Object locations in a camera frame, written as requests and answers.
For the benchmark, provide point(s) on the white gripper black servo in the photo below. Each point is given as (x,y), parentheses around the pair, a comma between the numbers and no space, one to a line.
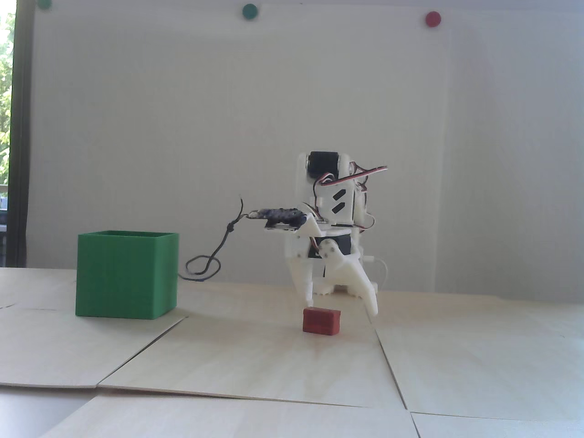
(336,255)

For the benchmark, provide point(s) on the red block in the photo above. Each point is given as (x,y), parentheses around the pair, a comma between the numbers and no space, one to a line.
(321,321)

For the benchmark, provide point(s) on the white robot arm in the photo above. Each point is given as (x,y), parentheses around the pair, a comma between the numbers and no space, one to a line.
(351,205)

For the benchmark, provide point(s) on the green open box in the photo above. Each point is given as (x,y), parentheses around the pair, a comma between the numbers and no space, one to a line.
(123,273)

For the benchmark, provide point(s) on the green round magnet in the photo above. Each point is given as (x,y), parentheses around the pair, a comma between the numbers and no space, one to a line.
(250,11)
(44,3)

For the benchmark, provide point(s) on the red round magnet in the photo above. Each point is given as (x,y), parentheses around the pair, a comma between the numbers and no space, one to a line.
(432,18)

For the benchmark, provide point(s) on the black wrist camera board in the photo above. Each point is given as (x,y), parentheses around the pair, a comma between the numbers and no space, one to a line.
(278,214)

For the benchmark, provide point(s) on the white wall board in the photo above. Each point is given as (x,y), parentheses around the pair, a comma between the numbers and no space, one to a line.
(137,114)

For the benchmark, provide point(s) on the dark window frame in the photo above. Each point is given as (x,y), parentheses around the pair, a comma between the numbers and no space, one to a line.
(20,137)

